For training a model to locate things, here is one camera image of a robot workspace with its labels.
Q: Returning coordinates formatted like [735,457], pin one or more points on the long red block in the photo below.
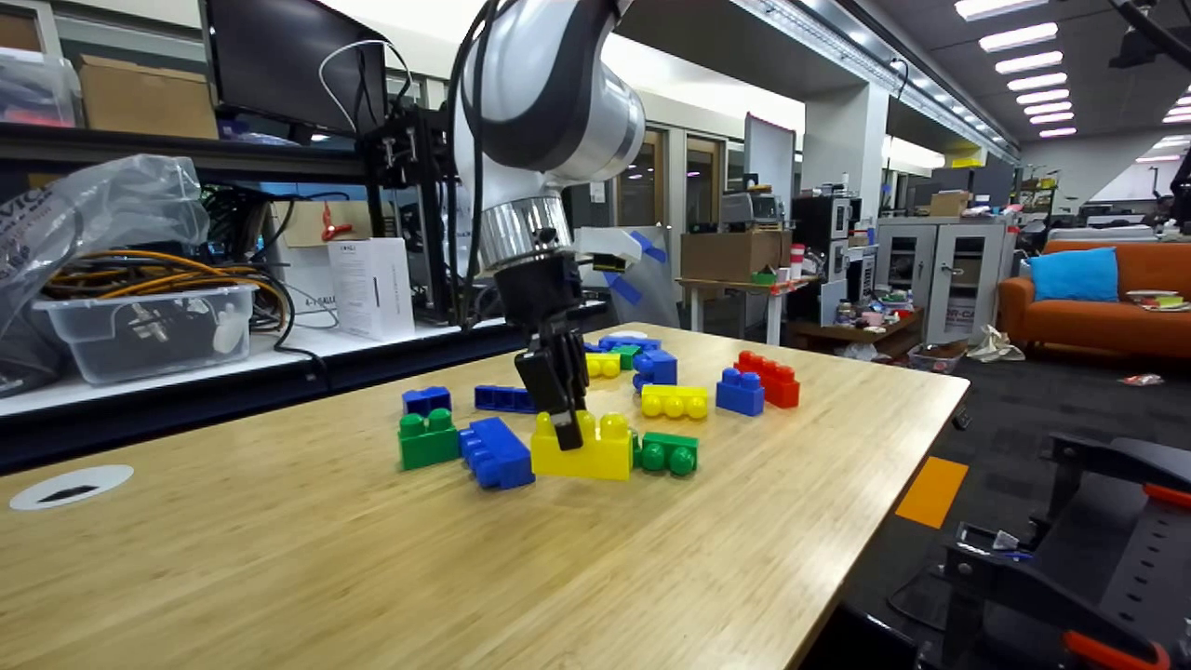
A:
[769,381]

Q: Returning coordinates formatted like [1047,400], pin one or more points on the ceiling light panel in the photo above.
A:
[1028,59]
[1018,34]
[1034,83]

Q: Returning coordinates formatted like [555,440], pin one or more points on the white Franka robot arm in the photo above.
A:
[559,87]

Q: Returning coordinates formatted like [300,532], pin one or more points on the clear plastic bin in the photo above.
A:
[145,335]

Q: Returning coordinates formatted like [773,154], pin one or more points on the large blue block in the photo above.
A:
[625,343]
[495,454]

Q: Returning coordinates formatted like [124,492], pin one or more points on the white cardboard box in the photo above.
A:
[369,289]

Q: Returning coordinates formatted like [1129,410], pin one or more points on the green square block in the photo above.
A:
[430,440]

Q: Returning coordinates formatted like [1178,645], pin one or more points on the clear storage box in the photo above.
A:
[34,89]

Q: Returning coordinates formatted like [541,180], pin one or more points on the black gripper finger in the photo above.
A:
[537,373]
[569,395]

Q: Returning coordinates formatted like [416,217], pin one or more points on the clear plastic bag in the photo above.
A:
[85,217]

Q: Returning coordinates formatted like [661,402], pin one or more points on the green toy block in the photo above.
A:
[625,355]

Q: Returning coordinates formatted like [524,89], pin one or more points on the blue square block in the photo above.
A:
[655,366]
[738,390]

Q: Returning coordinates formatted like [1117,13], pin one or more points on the long flat blue block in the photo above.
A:
[498,400]

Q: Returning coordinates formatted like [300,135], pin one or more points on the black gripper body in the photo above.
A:
[537,289]

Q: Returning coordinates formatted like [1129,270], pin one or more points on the black monitor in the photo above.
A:
[284,59]

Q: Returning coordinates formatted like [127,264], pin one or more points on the yellow three-stud block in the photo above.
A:
[675,402]
[609,457]

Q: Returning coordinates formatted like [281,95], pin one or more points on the white side bench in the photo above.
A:
[410,338]

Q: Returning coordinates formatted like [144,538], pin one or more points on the light wooden desk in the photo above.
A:
[756,290]

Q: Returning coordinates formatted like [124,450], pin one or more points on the brown cardboard box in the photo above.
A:
[730,253]
[145,96]

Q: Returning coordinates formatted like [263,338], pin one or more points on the white glass-door cabinet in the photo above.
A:
[950,280]

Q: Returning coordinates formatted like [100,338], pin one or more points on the orange sofa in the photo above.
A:
[1091,323]

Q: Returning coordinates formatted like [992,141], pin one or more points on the yellow toy block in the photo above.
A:
[603,366]

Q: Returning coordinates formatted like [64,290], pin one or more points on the grey standing panel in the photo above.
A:
[769,162]

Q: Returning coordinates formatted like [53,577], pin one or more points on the clear panel blue tape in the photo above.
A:
[645,290]

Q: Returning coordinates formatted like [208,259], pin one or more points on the small blue block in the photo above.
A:
[426,400]

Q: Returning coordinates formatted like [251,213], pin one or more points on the green two-stud block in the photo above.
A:
[671,454]

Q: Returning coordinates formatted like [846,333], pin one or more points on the blue pillow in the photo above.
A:
[1073,274]

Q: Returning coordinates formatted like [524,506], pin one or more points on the black stand orange grips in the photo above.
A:
[1091,570]

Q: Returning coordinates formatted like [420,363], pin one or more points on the orange floor marker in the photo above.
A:
[933,492]

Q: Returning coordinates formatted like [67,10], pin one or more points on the black 3D printer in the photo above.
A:
[410,162]

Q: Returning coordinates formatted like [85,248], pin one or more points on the white table grommet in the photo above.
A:
[67,489]

